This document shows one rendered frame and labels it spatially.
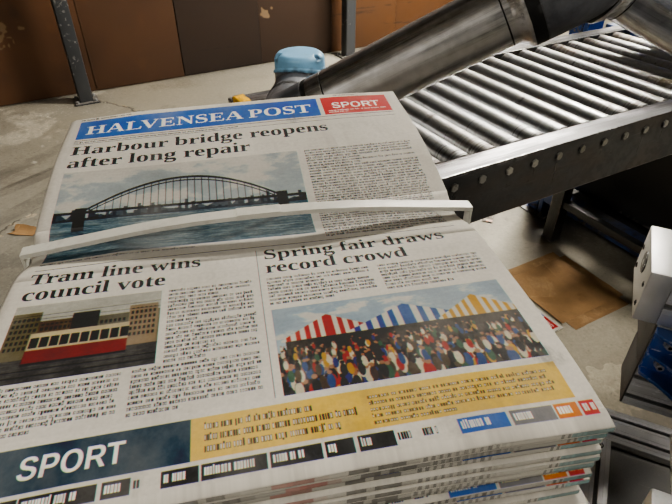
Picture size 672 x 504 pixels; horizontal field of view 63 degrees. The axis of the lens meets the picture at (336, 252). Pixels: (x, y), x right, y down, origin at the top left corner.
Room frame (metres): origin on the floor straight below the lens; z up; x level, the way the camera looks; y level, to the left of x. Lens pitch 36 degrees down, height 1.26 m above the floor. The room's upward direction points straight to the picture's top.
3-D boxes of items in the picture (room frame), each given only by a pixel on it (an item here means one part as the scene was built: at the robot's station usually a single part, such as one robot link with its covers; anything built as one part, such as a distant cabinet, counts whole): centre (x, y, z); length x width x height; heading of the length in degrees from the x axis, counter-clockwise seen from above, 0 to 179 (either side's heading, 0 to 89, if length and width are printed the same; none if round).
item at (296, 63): (0.80, 0.05, 0.97); 0.11 x 0.08 x 0.11; 173
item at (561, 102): (1.32, -0.47, 0.77); 0.47 x 0.05 x 0.05; 29
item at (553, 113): (1.28, -0.42, 0.77); 0.47 x 0.05 x 0.05; 29
